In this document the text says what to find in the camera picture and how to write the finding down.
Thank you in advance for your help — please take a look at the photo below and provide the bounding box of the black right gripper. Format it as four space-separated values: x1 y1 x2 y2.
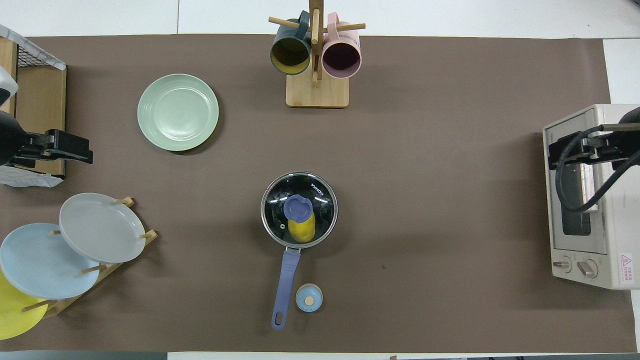
548 131 623 171

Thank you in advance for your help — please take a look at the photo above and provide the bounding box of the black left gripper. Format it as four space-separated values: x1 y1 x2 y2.
30 129 94 165

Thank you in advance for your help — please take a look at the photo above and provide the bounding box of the yellow potato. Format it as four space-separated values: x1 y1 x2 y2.
287 211 317 244

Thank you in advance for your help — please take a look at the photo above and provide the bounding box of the glass lid with blue knob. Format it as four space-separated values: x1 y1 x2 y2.
261 172 338 248

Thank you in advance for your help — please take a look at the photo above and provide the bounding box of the grey plate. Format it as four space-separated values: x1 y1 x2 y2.
59 192 147 264

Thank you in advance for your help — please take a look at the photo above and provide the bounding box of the light green plate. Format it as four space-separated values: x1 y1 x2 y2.
137 73 220 152

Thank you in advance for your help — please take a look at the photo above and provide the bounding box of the light blue plate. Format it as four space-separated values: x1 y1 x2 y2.
0 223 101 300

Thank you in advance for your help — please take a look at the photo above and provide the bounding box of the wooden plate rack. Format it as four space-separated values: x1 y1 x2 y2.
21 196 159 319

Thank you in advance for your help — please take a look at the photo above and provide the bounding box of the yellow plate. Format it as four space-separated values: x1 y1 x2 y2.
0 270 49 341

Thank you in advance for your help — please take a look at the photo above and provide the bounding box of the white crumpled cloth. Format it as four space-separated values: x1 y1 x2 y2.
0 164 65 189

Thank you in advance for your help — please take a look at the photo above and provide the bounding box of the wooden box shelf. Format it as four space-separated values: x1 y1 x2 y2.
0 37 67 178

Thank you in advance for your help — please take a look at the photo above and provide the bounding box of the beige toaster oven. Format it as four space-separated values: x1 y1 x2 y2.
542 104 640 291

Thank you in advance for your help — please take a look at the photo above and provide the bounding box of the brown table mat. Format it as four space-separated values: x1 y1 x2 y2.
0 34 637 353

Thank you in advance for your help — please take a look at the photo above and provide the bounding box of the dark teal mug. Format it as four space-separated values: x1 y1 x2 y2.
270 11 312 76

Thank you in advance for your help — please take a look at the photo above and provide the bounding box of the wooden mug tree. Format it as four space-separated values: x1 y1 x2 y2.
268 0 366 109

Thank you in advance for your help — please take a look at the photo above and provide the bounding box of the pink mug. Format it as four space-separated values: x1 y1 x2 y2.
321 12 362 80

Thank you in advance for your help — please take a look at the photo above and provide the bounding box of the small blue round jar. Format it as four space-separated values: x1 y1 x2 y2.
295 283 324 313

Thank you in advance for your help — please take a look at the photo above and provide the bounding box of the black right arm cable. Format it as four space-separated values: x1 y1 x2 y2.
554 123 640 214

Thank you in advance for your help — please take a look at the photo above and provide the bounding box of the wire basket with marble rim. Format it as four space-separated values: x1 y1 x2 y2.
0 24 67 71

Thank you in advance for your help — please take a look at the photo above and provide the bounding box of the black pot with blue handle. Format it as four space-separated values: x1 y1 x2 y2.
260 171 339 331

